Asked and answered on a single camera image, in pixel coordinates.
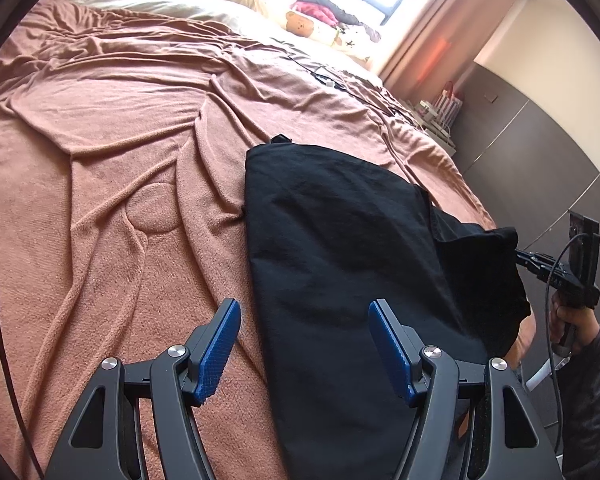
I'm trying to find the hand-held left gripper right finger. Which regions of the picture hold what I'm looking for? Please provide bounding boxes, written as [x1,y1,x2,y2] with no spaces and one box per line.
[368,299,566,480]

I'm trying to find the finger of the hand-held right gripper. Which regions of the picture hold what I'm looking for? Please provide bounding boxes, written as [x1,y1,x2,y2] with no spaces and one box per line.
[514,247,551,281]

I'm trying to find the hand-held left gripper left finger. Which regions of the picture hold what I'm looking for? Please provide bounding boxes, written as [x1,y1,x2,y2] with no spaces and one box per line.
[45,298,242,480]

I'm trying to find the black pants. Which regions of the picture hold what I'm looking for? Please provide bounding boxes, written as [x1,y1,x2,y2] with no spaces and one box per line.
[243,135,533,480]

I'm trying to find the person's right forearm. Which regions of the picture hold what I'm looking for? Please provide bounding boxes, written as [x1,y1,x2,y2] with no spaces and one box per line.
[560,325,600,476]

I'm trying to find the person's right hand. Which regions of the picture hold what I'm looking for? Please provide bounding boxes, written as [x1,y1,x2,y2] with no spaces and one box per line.
[552,300,600,356]

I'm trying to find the white tube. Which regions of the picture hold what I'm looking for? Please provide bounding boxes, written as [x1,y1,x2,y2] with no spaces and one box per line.
[525,360,556,391]

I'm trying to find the striped gift bag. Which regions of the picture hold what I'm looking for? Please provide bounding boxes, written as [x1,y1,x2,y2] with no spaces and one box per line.
[432,82,463,126]

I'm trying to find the brown fleece blanket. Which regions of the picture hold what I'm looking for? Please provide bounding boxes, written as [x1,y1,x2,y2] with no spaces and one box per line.
[0,0,536,480]

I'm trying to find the pink-brown curtain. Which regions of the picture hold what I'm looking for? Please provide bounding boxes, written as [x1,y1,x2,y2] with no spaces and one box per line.
[380,0,526,96]

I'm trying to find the bear print pillow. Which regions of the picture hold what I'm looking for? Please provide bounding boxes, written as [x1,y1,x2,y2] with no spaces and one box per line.
[262,0,381,58]

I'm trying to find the red cloth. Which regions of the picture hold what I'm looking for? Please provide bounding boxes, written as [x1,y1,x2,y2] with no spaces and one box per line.
[292,2,341,26]

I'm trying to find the beige duvet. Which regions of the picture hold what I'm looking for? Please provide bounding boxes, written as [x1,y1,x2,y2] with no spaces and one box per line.
[75,0,381,81]

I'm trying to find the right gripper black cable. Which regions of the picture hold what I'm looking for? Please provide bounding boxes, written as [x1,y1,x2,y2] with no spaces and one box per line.
[545,247,588,466]

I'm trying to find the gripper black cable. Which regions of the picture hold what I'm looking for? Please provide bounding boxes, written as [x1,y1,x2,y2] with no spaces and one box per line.
[545,247,588,466]
[0,242,46,480]

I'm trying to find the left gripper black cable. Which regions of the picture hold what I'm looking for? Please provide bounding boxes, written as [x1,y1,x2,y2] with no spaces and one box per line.
[0,242,46,480]

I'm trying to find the black charging cable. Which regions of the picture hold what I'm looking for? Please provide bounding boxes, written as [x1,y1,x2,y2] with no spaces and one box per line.
[290,55,416,121]

